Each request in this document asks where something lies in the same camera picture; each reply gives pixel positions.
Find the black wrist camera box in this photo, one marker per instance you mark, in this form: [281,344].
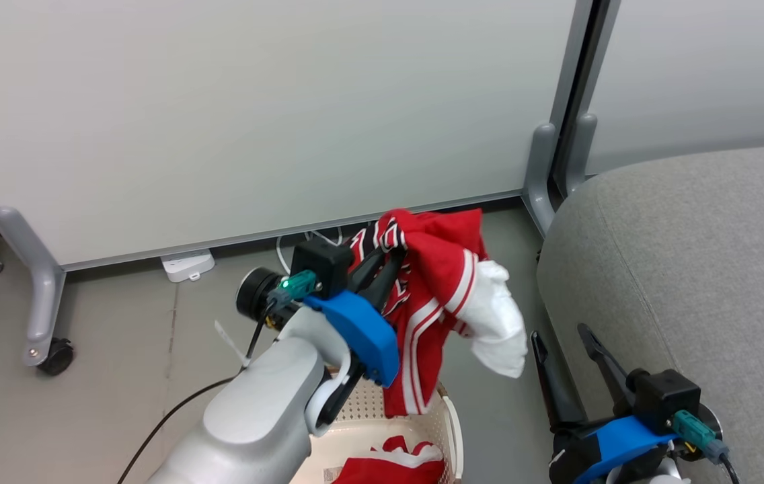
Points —
[664,396]
[321,265]

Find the narrow white partition panel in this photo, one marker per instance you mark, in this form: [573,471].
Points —
[711,74]

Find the wide white partition panel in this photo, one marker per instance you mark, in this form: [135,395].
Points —
[254,114]

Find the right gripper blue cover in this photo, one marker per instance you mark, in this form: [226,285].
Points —
[614,444]

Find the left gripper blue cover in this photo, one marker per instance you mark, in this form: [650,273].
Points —
[365,336]

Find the red jersey white stripes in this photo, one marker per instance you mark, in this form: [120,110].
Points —
[432,269]

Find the black caster wheel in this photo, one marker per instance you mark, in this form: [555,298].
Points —
[57,356]

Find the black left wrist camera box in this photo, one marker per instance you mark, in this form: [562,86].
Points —
[321,265]

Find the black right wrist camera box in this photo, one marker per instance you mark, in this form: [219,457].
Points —
[664,396]

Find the red garment white trim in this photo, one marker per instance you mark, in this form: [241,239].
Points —
[395,467]

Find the green right camera plug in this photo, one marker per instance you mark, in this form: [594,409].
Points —
[695,431]

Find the green camera plug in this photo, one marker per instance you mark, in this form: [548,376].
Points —
[695,431]
[298,286]

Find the grey fabric sofa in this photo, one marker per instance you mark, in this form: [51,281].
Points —
[705,269]

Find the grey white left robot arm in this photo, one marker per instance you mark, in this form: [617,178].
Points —
[254,410]

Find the cream perforated laundry basket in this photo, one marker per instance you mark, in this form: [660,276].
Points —
[368,430]

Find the green left camera plug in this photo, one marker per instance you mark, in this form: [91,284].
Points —
[298,286]

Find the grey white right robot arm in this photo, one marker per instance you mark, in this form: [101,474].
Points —
[666,480]

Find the white power strip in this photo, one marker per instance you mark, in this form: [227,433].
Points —
[187,264]

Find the grey partition foot with caster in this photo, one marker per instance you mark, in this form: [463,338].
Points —
[42,289]

